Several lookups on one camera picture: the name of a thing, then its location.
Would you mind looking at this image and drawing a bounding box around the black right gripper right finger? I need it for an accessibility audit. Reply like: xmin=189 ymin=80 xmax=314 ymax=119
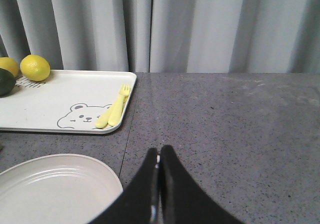
xmin=160 ymin=145 xmax=241 ymax=224

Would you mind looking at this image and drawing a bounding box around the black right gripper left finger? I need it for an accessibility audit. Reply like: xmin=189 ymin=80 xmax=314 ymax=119
xmin=92 ymin=148 xmax=160 ymax=224

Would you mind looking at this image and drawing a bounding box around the beige round plate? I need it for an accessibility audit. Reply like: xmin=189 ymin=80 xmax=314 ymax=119
xmin=0 ymin=154 xmax=123 ymax=224

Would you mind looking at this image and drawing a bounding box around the white bear print tray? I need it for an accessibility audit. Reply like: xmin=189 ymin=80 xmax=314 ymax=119
xmin=0 ymin=70 xmax=137 ymax=135

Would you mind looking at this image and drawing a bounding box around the yellow plastic fork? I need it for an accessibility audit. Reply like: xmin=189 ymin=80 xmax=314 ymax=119
xmin=108 ymin=84 xmax=131 ymax=127

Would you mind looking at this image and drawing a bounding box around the yellow lemon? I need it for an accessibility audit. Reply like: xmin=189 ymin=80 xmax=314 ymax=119
xmin=0 ymin=57 xmax=20 ymax=78
xmin=20 ymin=54 xmax=51 ymax=82

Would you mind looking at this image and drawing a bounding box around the dark green lime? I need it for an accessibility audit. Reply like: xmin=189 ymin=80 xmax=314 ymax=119
xmin=0 ymin=68 xmax=16 ymax=96

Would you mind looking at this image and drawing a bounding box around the grey curtain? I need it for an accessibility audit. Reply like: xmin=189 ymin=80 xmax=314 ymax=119
xmin=0 ymin=0 xmax=320 ymax=73

